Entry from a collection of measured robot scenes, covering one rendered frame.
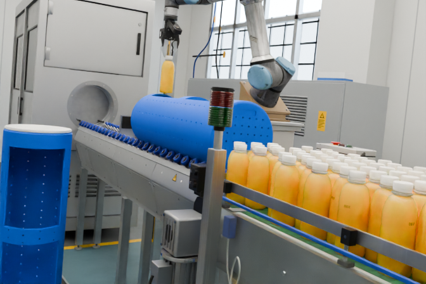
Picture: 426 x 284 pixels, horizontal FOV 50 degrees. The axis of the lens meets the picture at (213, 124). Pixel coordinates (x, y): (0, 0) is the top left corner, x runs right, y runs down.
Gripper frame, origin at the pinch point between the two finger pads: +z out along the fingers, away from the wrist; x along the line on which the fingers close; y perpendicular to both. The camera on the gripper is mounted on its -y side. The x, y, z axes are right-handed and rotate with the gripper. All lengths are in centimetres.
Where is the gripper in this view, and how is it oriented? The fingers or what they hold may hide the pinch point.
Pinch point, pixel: (168, 55)
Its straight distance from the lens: 239.7
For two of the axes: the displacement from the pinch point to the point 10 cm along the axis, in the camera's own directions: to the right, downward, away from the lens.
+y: -5.0, -0.8, 8.6
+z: -0.9, 9.9, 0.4
